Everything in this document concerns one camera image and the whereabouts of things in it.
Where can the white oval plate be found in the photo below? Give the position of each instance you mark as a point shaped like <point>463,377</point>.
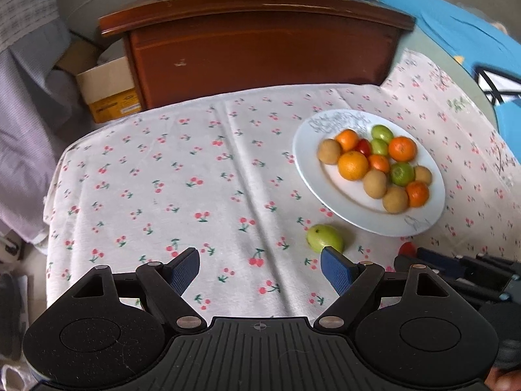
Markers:
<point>317,179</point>

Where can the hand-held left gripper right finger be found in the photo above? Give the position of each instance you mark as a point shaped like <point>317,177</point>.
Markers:
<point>336,269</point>

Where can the lavender waffle cloth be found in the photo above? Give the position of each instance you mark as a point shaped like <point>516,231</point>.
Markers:
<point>20,130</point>

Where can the floral print cloth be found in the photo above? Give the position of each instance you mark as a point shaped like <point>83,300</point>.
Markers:
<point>447,89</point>

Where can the tan longan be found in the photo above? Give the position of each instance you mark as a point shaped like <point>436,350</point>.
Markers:
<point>424,174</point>
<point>374,184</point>
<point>329,151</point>
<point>395,200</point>

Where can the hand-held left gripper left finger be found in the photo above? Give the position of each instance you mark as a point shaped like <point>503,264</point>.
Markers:
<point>183,271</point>

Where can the green jujube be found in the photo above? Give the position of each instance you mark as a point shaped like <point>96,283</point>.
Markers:
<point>323,237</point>
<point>382,132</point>
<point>402,174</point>
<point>379,147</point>

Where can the person's right hand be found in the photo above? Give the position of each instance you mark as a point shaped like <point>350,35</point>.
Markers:
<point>508,381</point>

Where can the large orange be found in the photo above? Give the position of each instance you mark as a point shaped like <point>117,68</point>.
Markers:
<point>353,166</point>

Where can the checked cloth cover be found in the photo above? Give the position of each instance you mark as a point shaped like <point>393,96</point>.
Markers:
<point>24,8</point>

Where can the small mandarin orange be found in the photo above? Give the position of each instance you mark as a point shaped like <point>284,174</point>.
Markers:
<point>418,194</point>
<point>379,163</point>
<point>402,148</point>
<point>347,139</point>

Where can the cherry print tablecloth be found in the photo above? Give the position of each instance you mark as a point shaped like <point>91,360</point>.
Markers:
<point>183,163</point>

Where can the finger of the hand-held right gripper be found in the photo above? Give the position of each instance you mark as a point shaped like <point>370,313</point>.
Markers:
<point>403,262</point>
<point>439,258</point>

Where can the open cardboard box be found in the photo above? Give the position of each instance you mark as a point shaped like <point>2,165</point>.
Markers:
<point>108,85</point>

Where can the blue printed bedding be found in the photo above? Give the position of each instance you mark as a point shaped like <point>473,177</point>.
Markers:
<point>447,20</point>

